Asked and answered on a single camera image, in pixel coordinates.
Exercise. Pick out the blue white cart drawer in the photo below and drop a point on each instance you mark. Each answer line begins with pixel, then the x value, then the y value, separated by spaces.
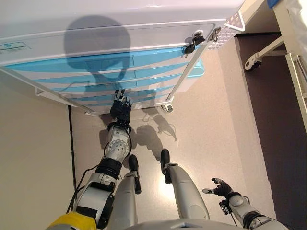
pixel 158 89
pixel 163 69
pixel 156 56
pixel 160 80
pixel 153 99

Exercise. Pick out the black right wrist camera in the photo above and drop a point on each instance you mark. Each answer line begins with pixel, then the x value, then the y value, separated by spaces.
pixel 225 207

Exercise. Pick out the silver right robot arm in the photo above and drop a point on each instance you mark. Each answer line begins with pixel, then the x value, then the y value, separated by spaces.
pixel 239 201

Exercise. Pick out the silver right robot leg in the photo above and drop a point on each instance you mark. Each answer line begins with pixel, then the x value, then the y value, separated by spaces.
pixel 184 189

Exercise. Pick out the white medical cart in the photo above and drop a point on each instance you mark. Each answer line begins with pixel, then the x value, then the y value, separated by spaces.
pixel 96 14

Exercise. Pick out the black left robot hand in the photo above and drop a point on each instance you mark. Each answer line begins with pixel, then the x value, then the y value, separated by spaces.
pixel 121 110

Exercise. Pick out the white side bin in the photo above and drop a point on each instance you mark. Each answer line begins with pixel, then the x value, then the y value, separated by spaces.
pixel 62 100

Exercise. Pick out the cart caster wheel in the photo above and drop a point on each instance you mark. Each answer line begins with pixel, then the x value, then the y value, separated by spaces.
pixel 90 113
pixel 167 107

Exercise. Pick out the bed caster wheel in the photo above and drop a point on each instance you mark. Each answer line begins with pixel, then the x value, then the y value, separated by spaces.
pixel 251 63

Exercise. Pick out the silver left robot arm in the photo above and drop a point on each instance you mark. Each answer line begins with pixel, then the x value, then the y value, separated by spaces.
pixel 117 146

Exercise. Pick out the printed cart label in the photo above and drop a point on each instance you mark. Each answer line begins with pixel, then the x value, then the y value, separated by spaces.
pixel 14 46

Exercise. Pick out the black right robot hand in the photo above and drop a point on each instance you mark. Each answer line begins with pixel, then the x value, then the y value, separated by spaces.
pixel 223 189

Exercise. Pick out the black key bunch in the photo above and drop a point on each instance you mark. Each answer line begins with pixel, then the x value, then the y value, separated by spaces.
pixel 197 38

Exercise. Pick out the grey robot torso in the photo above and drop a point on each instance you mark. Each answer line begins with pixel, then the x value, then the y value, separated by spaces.
pixel 182 225

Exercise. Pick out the black floor edge strip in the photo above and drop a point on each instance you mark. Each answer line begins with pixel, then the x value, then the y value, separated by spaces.
pixel 72 143

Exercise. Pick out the perforated white side shelf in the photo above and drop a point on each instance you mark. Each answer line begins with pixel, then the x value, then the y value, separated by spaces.
pixel 230 26

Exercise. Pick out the blue lidded waste bin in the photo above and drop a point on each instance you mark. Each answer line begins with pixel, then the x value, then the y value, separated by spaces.
pixel 195 76

